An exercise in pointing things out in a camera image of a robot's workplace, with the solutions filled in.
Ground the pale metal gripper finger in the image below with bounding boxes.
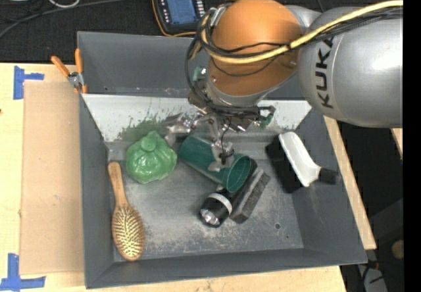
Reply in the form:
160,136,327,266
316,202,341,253
164,114,201,144
208,136,235,173

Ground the green toy lettuce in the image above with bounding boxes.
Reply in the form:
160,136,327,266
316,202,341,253
125,130,178,185

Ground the brown cardboard board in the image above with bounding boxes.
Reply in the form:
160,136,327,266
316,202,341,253
18,80,85,276

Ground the dark green plastic cup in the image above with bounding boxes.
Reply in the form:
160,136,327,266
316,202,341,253
178,134,254,194

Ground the black flashlight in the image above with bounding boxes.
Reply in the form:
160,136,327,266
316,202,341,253
199,191,234,229

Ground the grey metal bin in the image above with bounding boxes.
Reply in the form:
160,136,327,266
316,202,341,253
76,31,369,289

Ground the white brush with black end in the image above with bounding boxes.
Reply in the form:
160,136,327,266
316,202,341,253
278,131,340,188

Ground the dark grey felt eraser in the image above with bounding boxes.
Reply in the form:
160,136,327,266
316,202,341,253
229,167,272,225

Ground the wooden hairbrush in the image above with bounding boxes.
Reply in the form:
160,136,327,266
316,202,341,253
107,161,146,262

